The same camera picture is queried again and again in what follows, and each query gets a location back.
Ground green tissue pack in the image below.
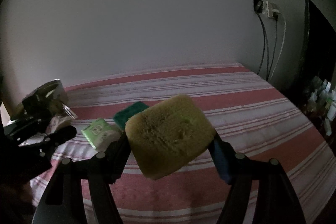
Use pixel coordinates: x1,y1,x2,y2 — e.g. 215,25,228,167
81,118,122,151

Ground yellow green scrub sponge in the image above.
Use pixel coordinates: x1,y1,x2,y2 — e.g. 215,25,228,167
113,102,149,131

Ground large yellow sponge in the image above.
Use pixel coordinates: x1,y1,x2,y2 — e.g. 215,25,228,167
125,94,216,180

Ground pink candy bag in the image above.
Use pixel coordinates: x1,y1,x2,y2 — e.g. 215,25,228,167
46,105,78,135

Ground round metal tin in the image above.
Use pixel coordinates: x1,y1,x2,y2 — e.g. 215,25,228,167
10,79,68,124

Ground pink striped tablecloth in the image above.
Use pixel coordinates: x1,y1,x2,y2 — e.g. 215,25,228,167
30,63,332,224

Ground bottles on side shelf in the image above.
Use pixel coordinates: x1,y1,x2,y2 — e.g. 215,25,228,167
308,76,335,136

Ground black power cable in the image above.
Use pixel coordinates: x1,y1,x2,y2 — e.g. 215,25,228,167
256,12,279,81

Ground white power cable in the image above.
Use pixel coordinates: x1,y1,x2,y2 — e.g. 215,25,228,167
270,16,287,80

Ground wall power socket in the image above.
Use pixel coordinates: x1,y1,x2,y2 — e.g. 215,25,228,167
253,0,281,19

